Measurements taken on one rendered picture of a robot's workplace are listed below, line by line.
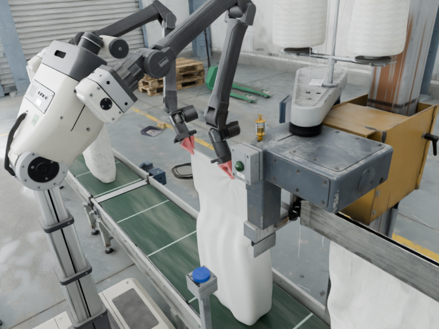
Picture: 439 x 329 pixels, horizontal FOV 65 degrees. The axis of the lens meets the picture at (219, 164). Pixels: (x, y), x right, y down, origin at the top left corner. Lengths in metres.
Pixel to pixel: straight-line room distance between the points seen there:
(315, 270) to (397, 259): 1.51
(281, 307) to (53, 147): 1.19
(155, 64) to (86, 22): 7.49
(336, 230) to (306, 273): 1.40
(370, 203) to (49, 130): 1.00
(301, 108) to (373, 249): 0.42
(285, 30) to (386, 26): 0.30
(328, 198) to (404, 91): 0.52
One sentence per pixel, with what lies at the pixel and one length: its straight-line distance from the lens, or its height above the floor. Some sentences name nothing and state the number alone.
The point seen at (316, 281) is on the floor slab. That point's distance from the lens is 2.41.
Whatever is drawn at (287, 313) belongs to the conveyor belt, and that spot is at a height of 0.38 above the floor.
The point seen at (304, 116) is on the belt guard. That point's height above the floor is 1.39.
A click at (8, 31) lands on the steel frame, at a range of 7.78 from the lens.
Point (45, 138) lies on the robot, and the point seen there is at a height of 1.32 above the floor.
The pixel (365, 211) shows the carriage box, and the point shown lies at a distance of 1.16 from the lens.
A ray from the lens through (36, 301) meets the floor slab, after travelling 2.62.
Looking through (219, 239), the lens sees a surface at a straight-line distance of 1.45.
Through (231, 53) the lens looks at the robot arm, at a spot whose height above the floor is 1.50.
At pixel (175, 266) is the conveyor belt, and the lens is 1.96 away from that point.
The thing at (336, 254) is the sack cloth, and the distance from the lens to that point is 1.12.
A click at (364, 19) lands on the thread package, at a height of 1.62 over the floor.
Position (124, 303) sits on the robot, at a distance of 2.01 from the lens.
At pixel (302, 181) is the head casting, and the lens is 0.84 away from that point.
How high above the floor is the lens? 1.71
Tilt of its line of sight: 27 degrees down
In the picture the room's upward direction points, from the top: 3 degrees counter-clockwise
